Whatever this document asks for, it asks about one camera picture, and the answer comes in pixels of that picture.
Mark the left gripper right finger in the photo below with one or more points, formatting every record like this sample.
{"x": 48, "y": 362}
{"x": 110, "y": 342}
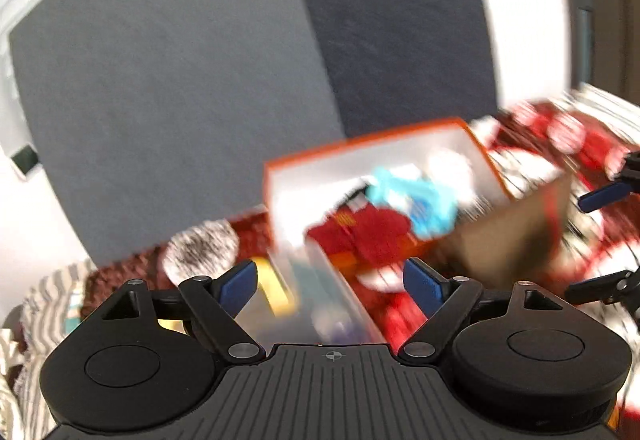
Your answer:
{"x": 445, "y": 302}

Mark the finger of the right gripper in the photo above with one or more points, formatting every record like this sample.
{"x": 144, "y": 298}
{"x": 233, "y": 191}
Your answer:
{"x": 604, "y": 196}
{"x": 605, "y": 288}

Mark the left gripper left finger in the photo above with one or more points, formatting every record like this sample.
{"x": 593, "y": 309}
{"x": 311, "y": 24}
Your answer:
{"x": 214, "y": 304}

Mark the teal wet wipes pack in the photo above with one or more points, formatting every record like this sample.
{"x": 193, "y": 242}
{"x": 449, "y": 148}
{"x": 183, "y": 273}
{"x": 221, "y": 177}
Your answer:
{"x": 430, "y": 208}

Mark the dark red plush toy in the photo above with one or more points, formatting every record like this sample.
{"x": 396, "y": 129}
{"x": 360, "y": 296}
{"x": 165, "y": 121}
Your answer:
{"x": 363, "y": 239}

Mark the red floral fleece blanket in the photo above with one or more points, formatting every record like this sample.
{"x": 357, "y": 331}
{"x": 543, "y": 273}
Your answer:
{"x": 529, "y": 144}

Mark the clear plastic storage box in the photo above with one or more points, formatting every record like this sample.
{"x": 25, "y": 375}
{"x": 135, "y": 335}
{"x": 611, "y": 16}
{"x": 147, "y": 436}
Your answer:
{"x": 301, "y": 299}

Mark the brown plaid zipper pouch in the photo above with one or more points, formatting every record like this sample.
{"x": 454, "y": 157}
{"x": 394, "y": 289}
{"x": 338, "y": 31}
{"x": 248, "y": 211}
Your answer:
{"x": 516, "y": 242}

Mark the orange cardboard box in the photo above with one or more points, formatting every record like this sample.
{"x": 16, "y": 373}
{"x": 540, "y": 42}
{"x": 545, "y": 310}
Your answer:
{"x": 300, "y": 190}

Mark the striped bedsheet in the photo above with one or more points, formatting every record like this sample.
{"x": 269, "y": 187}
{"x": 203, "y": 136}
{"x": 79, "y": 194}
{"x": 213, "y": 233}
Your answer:
{"x": 49, "y": 312}

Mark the grey headboard panel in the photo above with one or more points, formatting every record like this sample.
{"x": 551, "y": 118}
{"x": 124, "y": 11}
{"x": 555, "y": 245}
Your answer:
{"x": 153, "y": 115}

